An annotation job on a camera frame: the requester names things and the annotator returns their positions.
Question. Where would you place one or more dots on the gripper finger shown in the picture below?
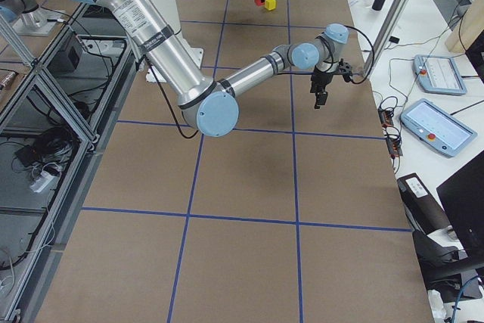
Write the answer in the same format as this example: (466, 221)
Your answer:
(320, 99)

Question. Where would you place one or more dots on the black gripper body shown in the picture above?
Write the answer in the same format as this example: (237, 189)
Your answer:
(320, 80)

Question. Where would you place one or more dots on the yellow foam block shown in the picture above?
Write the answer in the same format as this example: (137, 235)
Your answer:
(270, 5)

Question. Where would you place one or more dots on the far teach pendant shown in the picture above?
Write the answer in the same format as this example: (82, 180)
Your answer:
(438, 75)

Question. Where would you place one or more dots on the teach pendant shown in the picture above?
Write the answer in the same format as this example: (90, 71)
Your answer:
(438, 75)
(436, 128)

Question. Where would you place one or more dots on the brown table mat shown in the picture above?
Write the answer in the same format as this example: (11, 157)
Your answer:
(294, 216)

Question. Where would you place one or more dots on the near teach pendant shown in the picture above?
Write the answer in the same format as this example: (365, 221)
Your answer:
(436, 128)

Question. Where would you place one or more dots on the black monitor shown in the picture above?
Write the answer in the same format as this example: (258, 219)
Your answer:
(461, 196)

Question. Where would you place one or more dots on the white power strip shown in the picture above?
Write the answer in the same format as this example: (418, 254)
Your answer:
(41, 182)

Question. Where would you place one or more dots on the aluminium camera post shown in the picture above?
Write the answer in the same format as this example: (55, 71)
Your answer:
(395, 11)

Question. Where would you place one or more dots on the aluminium frame rack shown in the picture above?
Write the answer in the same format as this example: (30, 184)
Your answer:
(62, 89)

